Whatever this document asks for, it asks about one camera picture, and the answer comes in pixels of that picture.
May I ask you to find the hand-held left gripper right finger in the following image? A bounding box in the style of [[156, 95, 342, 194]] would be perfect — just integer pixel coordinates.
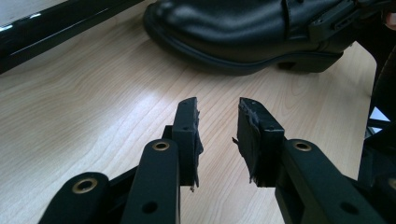
[[232, 97, 286, 189]]

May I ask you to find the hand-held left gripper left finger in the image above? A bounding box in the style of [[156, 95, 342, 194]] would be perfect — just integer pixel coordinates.
[[171, 96, 205, 190]]

